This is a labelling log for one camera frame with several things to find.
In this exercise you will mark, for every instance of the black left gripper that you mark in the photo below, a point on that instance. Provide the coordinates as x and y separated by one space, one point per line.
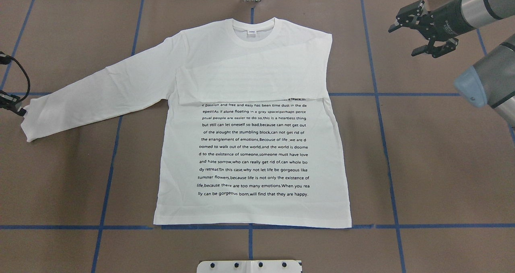
12 103

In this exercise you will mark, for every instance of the white long-sleeve printed shirt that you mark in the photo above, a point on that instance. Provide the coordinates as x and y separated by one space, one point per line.
250 134

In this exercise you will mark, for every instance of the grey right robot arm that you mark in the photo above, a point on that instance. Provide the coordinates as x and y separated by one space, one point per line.
488 82

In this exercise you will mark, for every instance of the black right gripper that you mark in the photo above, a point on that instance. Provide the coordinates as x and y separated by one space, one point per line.
445 22

